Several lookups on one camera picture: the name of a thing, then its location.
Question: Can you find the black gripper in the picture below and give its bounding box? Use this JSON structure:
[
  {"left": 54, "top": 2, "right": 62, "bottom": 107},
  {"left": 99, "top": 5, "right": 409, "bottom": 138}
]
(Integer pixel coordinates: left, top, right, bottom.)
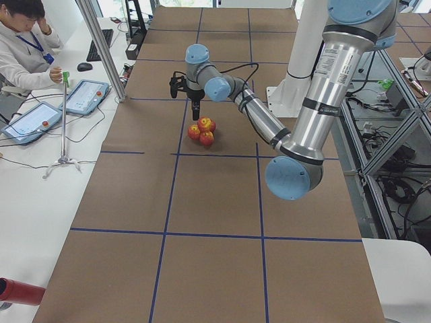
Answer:
[{"left": 187, "top": 88, "right": 204, "bottom": 120}]

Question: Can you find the lone red yellow apple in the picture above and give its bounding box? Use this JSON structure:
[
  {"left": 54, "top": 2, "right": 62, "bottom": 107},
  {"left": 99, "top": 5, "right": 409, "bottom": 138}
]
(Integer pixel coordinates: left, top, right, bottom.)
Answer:
[{"left": 197, "top": 117, "right": 216, "bottom": 133}]

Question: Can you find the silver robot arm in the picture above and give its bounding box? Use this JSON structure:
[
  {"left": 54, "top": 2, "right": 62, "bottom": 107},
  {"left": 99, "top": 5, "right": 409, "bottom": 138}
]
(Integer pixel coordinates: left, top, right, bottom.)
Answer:
[{"left": 183, "top": 1, "right": 398, "bottom": 200}]

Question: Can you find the person hand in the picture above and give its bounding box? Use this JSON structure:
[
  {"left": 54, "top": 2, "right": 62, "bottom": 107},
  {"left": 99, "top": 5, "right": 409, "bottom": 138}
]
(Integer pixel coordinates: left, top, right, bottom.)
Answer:
[{"left": 49, "top": 67, "right": 63, "bottom": 83}]

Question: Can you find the person raised hand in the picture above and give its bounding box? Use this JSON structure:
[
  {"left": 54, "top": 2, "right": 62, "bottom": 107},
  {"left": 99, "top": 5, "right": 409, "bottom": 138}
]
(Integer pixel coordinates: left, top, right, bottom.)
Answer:
[{"left": 37, "top": 17, "right": 52, "bottom": 36}]

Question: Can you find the far red yellow apple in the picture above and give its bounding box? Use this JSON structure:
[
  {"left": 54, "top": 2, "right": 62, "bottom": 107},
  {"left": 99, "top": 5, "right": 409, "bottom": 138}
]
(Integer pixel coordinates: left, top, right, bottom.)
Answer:
[{"left": 187, "top": 124, "right": 201, "bottom": 141}]

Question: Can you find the near red yellow apple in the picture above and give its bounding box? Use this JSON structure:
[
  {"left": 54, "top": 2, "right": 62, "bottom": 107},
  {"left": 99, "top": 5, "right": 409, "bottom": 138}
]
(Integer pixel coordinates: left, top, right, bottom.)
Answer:
[{"left": 199, "top": 131, "right": 214, "bottom": 147}]

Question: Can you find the near black orange adapter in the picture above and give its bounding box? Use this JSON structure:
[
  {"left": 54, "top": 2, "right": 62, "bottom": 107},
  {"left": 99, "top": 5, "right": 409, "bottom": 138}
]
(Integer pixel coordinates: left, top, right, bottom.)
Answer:
[{"left": 121, "top": 63, "right": 133, "bottom": 80}]

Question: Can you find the black desktop box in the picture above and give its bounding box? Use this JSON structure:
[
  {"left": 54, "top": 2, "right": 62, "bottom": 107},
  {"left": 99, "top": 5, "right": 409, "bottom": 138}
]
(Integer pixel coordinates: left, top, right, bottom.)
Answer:
[{"left": 125, "top": 21, "right": 147, "bottom": 60}]

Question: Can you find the far blue teach pendant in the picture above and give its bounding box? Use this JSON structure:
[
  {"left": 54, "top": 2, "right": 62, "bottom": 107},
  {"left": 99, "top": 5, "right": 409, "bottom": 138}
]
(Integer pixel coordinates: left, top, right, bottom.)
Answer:
[{"left": 63, "top": 79, "right": 109, "bottom": 115}]

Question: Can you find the blue teach pendant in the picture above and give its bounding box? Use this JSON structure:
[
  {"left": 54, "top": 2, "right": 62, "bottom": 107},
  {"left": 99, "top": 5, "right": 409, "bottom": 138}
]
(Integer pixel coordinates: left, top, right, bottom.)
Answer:
[
  {"left": 1, "top": 102, "right": 62, "bottom": 145},
  {"left": 63, "top": 79, "right": 109, "bottom": 115}
]

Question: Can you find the black keyboard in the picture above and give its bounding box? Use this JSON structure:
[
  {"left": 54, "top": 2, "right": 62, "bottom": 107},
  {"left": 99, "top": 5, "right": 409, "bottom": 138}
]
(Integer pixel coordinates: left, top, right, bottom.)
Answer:
[{"left": 86, "top": 28, "right": 114, "bottom": 63}]

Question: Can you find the black computer mouse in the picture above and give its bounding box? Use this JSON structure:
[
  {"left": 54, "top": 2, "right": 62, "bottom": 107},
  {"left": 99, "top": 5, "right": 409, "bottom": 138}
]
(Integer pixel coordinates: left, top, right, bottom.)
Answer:
[{"left": 77, "top": 62, "right": 93, "bottom": 72}]

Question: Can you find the near blue teach pendant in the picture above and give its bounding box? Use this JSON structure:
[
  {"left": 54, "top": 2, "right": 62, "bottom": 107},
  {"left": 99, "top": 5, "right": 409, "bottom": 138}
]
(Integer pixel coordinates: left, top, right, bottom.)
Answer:
[{"left": 1, "top": 102, "right": 62, "bottom": 145}]

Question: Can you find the seated person white hoodie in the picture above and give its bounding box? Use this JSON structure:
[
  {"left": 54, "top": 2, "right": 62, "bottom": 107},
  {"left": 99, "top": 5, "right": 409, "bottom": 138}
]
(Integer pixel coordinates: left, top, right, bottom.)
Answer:
[{"left": 1, "top": 0, "right": 62, "bottom": 90}]

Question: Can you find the red water bottle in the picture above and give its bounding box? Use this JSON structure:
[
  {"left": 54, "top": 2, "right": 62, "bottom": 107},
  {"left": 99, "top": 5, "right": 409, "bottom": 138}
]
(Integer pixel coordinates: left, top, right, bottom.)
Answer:
[{"left": 1, "top": 277, "right": 46, "bottom": 306}]

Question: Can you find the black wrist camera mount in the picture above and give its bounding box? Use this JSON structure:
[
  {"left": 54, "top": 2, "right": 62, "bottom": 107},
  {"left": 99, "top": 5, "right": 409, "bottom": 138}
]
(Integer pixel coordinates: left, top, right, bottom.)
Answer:
[{"left": 169, "top": 71, "right": 187, "bottom": 99}]

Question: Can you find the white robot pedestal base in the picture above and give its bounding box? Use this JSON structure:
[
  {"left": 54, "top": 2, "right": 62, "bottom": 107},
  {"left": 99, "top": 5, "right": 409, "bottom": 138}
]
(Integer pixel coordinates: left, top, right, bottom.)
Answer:
[{"left": 265, "top": 0, "right": 334, "bottom": 118}]

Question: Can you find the green handled reacher stick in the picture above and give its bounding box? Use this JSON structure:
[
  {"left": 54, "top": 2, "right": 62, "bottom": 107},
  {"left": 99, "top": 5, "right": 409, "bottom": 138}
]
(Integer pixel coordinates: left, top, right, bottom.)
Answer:
[{"left": 42, "top": 71, "right": 81, "bottom": 180}]

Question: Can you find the aluminium frame post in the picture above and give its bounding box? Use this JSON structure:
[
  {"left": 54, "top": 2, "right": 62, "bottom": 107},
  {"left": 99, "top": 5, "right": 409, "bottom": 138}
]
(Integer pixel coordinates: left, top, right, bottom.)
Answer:
[{"left": 77, "top": 0, "right": 126, "bottom": 102}]

